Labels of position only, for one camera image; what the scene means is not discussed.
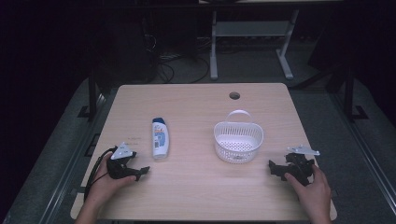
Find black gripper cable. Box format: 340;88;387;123
83;146;117;203

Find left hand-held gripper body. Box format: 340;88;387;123
106;142;138;180

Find white shampoo bottle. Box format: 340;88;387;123
151;117;170;161

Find person's left hand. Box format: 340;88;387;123
84;153;137;210

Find black floor cables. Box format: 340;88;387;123
155;52;211;85

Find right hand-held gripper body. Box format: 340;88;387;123
279;145;321;187

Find person's right hand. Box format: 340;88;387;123
283;163;332;218

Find white plastic basket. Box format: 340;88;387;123
213;109;265;164

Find black metal stand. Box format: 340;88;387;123
326;66;370;123
77;68;106;122

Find white metal table frame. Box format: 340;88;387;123
208;8;301;81

